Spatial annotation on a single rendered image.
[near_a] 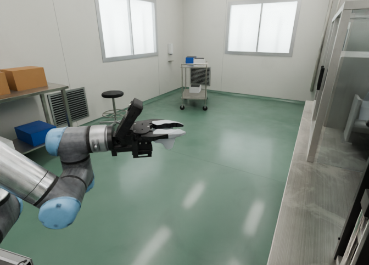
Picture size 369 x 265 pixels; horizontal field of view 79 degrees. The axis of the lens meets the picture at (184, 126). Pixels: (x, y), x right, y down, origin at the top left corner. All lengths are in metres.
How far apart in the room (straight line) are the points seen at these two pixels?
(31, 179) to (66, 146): 0.12
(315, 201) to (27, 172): 0.93
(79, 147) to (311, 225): 0.76
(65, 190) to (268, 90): 5.54
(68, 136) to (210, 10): 5.77
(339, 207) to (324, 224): 0.13
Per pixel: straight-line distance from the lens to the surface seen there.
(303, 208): 0.96
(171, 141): 0.63
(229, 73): 6.05
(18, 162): 0.58
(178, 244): 1.93
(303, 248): 0.83
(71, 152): 0.66
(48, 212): 0.58
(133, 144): 0.62
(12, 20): 3.63
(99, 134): 0.63
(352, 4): 1.14
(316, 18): 5.68
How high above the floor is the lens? 1.48
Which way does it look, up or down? 22 degrees down
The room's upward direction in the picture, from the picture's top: straight up
